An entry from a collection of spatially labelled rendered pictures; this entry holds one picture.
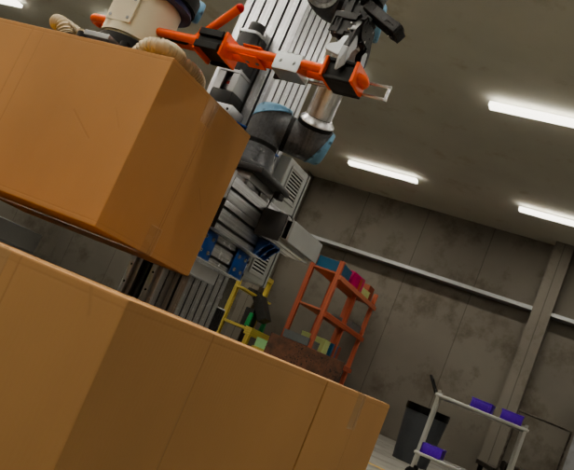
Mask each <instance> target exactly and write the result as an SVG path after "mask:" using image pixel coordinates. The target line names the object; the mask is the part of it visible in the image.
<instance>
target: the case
mask: <svg viewBox="0 0 574 470"><path fill-rule="evenodd" d="M250 137H251V135H250V134H249V133H248V132H246V131H245V130H244V129H243V128H242V127H241V126H240V125H239V124H238V122H237V121H236V120H235V119H234V118H232V117H231V116H230V115H229V114H228V113H227V112H226V111H225V109H224V108H223V107H222V106H221V105H220V104H219V103H217V102H216V101H215V100H214V99H213V97H212V96H211V95H210V94H209V93H208V92H207V91H206V90H205V89H204V88H203V87H202V86H201V85H200V84H199V83H198V82H197V81H196V79H195V78H193V77H192V76H191V75H190V74H189V73H188V72H187V71H186V70H185V69H184V68H183V66H182V65H181V64H179V63H178V62H177V61H176V60H175V59H174V58H172V57H167V56H163V55H159V54H155V53H151V52H147V51H142V50H138V49H135V48H127V47H123V46H119V45H115V44H111V43H107V42H103V41H99V40H95V39H90V38H86V37H83V36H78V35H71V34H67V33H63V32H59V31H54V30H50V29H47V28H43V27H38V26H34V25H31V24H26V23H22V22H18V21H11V20H7V19H2V18H0V200H1V201H3V202H5V203H7V204H9V205H11V206H13V207H15V208H17V209H19V210H21V211H23V212H25V213H27V214H31V215H33V216H36V217H38V218H41V219H43V220H46V221H48V222H50V223H52V224H55V225H57V226H60V227H63V228H67V229H69V230H71V231H73V232H76V233H78V234H81V235H83V236H86V237H88V238H91V239H93V240H95V241H97V242H102V243H104V244H107V245H109V246H112V247H114V248H116V249H118V250H121V251H123V252H126V253H128V254H131V255H133V256H137V257H139V258H141V259H144V260H147V261H149V262H152V263H154V264H157V265H159V266H161V267H163V268H166V269H168V270H172V271H175V272H177V273H180V274H182V275H184V276H188V275H189V273H190V270H191V269H192V267H193V265H194V262H195V260H196V258H197V256H198V252H199V250H200V248H201V245H202V244H203V242H204V240H205V237H206V235H207V233H208V231H209V229H210V226H211V224H212V221H213V219H214V217H215V215H216V213H217V210H218V208H219V206H220V204H221V201H222V199H223V197H224V195H225V193H226V190H227V188H228V185H229V183H230V181H231V179H232V176H233V174H234V172H235V170H236V169H237V166H238V164H239V161H240V158H241V156H242V154H243V152H244V149H245V147H246V145H247V144H248V141H249V139H250Z"/></svg>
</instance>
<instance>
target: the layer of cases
mask: <svg viewBox="0 0 574 470"><path fill-rule="evenodd" d="M389 408H390V405H389V404H387V403H384V402H382V401H379V400H377V399H375V398H373V397H371V396H369V395H366V394H362V393H360V392H358V391H355V390H353V389H350V388H349V387H347V386H344V385H342V384H339V383H337V382H335V381H332V380H329V379H326V378H325V377H322V376H320V375H318V374H315V373H313V372H310V371H308V370H306V369H303V368H302V367H300V366H296V365H293V364H291V363H289V362H286V361H284V360H281V359H279V358H278V357H275V356H273V355H270V354H268V353H266V352H262V351H260V350H257V349H255V348H253V347H251V346H249V345H246V344H244V343H241V342H239V341H237V340H234V339H231V338H229V337H227V336H224V335H222V334H220V333H217V332H215V331H212V330H210V329H209V328H206V327H204V326H201V325H198V324H195V323H193V322H190V321H188V320H186V319H184V318H182V317H180V316H177V315H175V314H172V313H170V312H168V311H164V310H162V309H160V308H158V307H155V306H153V305H150V304H148V303H146V302H143V301H141V300H140V299H137V298H135V297H131V296H129V295H126V294H124V293H121V292H119V291H117V290H115V289H113V288H111V287H108V286H106V285H103V284H101V283H97V282H95V281H92V280H91V279H89V278H86V277H84V276H81V275H79V274H77V273H74V272H72V271H70V270H67V269H64V268H62V267H60V266H57V265H55V264H52V263H50V262H48V261H46V260H44V259H41V258H39V257H37V256H33V255H31V254H28V253H26V252H23V251H22V250H20V249H17V248H15V247H12V246H10V245H8V244H5V243H3V242H0V470H366V467H367V464H368V463H369V460H370V457H371V455H372V452H373V450H374V447H375V444H376V441H377V438H378V436H379V433H380V431H381V428H382V425H383V423H384V420H385V418H386V416H387V413H388V411H389Z"/></svg>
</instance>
